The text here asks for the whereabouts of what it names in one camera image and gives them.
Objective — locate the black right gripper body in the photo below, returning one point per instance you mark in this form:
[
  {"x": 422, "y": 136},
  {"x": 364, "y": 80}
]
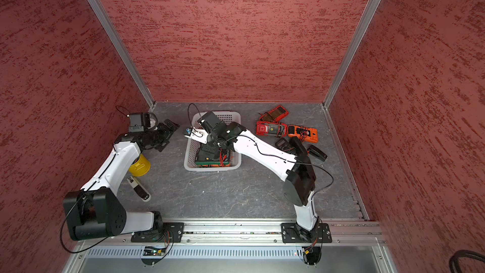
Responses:
[{"x": 213, "y": 138}]

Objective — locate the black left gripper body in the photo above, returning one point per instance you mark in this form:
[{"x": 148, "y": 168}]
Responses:
[{"x": 161, "y": 134}]

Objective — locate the green multimeter DT9205A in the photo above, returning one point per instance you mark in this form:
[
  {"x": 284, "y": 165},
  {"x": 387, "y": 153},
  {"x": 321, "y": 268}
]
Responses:
[{"x": 212, "y": 154}]

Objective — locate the white plastic perforated basket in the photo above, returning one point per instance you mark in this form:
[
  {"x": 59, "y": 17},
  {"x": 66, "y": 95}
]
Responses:
[{"x": 193, "y": 146}]

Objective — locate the orange black multimeter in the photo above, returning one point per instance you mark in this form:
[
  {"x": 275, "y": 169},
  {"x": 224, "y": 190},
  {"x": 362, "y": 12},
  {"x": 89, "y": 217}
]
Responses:
[{"x": 213, "y": 166}]

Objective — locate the small black multimeter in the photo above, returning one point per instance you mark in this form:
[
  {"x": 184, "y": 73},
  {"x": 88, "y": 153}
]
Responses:
[{"x": 287, "y": 146}]

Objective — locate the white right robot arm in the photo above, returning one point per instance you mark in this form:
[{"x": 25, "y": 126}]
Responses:
[{"x": 296, "y": 171}]

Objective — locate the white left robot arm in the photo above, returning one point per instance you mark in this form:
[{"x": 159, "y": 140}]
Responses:
[{"x": 94, "y": 211}]

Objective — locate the dark red flat multimeter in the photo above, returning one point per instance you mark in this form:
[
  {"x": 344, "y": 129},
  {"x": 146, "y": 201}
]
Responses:
[{"x": 275, "y": 115}]

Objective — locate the orange long multimeter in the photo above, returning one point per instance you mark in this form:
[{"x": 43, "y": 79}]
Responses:
[{"x": 303, "y": 133}]

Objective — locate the yellow cup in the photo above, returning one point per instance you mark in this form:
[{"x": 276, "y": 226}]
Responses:
[{"x": 140, "y": 167}]

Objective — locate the red clamp meter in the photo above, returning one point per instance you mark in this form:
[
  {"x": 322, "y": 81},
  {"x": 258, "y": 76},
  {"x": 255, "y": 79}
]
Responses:
[{"x": 265, "y": 128}]

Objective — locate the white black remote tester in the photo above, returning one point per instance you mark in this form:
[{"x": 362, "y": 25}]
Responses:
[{"x": 139, "y": 189}]

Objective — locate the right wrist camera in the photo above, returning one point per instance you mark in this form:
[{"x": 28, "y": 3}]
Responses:
[{"x": 198, "y": 135}]

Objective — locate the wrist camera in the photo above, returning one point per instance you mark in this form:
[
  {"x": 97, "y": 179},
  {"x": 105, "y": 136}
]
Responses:
[
  {"x": 198, "y": 135},
  {"x": 141, "y": 122}
]

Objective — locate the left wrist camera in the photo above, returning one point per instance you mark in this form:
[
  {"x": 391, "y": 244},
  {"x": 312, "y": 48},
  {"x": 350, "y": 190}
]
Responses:
[{"x": 141, "y": 122}]

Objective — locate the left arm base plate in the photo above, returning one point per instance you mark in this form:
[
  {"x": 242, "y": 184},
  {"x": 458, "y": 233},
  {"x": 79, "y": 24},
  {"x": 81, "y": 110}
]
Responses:
[{"x": 170, "y": 232}]

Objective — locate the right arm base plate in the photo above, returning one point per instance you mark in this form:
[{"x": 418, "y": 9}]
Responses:
[{"x": 293, "y": 233}]

